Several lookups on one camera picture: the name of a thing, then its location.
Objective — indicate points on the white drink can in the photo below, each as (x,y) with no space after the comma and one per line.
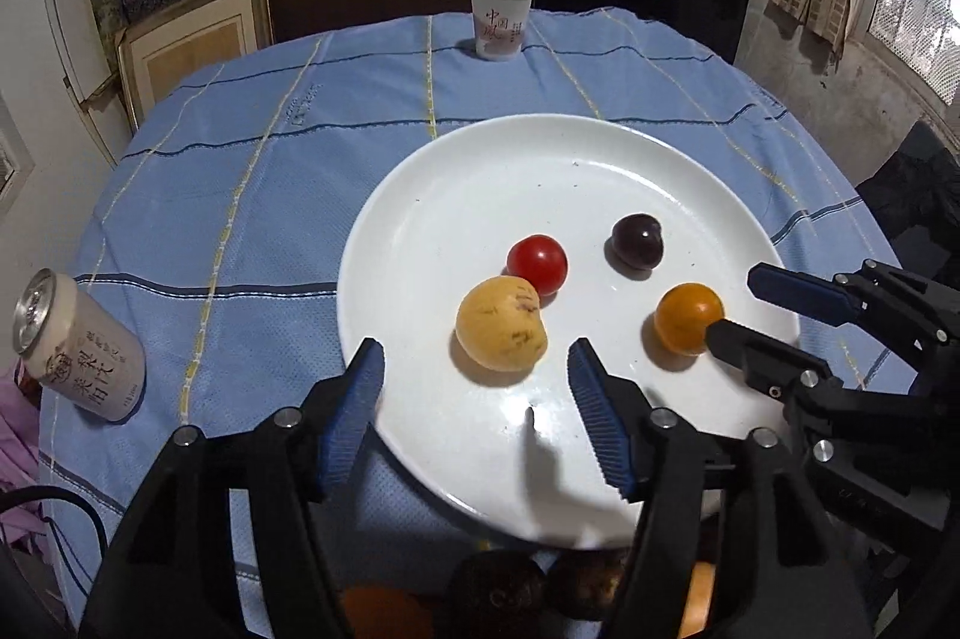
(75,354)

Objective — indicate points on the white door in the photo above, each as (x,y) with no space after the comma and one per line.
(75,24)

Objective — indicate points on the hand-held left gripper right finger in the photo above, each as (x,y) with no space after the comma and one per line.
(600,429)

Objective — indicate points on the black cloth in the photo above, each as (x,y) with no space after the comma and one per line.
(911,196)

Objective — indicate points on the orange mandarin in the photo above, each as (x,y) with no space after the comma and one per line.
(697,598)
(379,613)

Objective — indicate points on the red cherry tomato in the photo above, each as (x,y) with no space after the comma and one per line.
(536,264)

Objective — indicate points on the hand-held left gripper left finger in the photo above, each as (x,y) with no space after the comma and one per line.
(352,421)

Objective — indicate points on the framed wooden panel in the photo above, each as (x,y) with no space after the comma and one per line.
(191,54)

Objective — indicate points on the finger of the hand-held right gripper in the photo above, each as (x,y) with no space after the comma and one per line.
(795,294)
(757,358)

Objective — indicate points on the blue striped tablecloth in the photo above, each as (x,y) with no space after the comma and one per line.
(262,196)

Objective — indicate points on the orange yellow cherry tomato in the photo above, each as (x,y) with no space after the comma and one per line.
(684,315)

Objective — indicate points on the white printed paper cup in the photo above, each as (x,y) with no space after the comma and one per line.
(499,20)

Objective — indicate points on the yellow loquat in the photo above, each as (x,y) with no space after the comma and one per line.
(501,324)

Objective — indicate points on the white oval plate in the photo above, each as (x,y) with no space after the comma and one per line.
(525,189)

